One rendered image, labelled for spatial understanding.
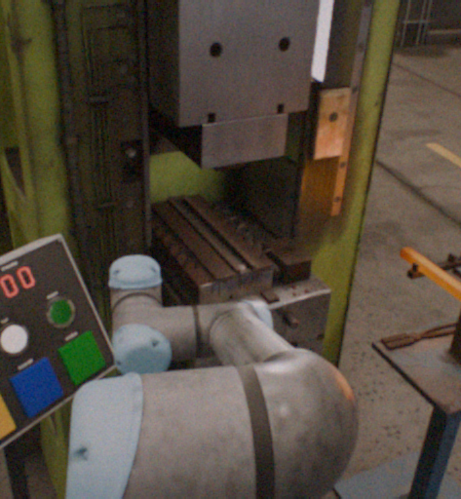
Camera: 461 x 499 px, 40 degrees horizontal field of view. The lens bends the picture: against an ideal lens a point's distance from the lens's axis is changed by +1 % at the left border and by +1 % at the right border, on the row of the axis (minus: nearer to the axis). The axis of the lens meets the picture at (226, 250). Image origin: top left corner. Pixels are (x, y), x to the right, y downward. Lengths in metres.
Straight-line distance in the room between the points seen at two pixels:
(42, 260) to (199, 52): 0.48
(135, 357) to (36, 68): 0.64
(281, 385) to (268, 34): 0.90
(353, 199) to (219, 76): 0.68
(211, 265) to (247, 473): 1.06
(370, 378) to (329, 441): 2.27
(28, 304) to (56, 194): 0.29
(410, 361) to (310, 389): 1.31
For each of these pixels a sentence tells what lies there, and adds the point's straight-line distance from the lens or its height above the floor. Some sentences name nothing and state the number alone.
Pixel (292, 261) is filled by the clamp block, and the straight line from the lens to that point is 1.54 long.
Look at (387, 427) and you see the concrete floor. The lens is 2.56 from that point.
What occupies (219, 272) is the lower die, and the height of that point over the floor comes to 0.99.
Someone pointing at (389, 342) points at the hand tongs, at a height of 0.69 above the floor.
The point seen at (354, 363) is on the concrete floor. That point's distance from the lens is 2.80.
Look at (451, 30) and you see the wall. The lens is 9.07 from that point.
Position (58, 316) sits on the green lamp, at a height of 1.09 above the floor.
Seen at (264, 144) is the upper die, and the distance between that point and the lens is 1.34.
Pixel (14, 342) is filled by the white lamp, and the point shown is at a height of 1.09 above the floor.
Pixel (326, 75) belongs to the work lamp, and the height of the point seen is 1.40.
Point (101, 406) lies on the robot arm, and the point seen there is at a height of 1.46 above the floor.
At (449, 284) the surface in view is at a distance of 1.62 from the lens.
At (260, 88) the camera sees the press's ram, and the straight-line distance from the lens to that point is 1.29.
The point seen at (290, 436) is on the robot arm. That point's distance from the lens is 0.46.
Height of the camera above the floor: 1.78
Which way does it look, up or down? 31 degrees down
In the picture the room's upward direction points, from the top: 3 degrees clockwise
